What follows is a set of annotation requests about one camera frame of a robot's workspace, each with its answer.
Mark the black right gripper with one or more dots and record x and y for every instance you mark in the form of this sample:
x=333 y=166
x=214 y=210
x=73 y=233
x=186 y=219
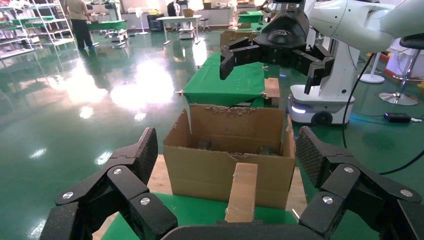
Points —
x=281 y=33

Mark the chrome base bar stool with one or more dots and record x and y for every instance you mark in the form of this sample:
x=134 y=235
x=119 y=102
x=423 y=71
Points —
x=399 y=98

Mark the small white mobile robot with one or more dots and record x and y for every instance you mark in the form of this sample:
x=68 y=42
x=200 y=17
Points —
x=186 y=33

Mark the person in tan shirt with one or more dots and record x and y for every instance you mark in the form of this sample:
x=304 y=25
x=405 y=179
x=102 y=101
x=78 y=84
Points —
x=78 y=13

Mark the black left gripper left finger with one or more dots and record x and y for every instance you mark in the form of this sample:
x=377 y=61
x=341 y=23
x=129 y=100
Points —
x=129 y=179

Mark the white standing fan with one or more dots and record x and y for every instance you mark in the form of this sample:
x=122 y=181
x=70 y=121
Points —
x=143 y=32

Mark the small taped cardboard box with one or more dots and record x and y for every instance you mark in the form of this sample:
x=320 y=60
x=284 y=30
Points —
x=242 y=192

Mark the white wheeled robot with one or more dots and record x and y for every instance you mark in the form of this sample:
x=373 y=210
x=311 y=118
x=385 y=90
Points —
x=341 y=76

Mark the metal binder clip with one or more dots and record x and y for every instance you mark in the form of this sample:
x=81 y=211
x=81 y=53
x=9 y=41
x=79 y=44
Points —
x=263 y=94
x=180 y=93

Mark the white shelf rack with goods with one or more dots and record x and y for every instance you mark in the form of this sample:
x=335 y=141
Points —
x=13 y=33

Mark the white table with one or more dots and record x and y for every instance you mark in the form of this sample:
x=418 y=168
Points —
x=179 y=18

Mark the black storage bin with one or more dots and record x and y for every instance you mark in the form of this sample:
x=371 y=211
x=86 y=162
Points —
x=155 y=22

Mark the black power adapter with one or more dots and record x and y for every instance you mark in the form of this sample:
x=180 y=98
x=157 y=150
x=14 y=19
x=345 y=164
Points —
x=397 y=118

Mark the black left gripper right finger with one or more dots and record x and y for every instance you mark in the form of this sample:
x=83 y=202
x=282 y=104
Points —
x=344 y=185

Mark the large open cardboard carton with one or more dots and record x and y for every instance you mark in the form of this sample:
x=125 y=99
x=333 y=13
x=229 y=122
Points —
x=198 y=172

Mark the black round stool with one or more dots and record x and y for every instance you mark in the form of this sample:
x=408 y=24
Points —
x=204 y=20

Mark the small green covered table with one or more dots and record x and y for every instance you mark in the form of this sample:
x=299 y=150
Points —
x=250 y=16

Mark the white round-base stand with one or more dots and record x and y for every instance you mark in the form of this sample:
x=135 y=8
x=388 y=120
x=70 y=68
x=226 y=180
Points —
x=372 y=78

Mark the large green tablecloth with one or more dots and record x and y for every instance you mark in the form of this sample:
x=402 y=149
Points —
x=198 y=210

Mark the small brown cardboard box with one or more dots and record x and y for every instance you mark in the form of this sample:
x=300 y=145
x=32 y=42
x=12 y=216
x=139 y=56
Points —
x=188 y=13

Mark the green cloth on side table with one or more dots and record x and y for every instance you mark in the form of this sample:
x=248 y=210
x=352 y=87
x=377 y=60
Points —
x=225 y=82

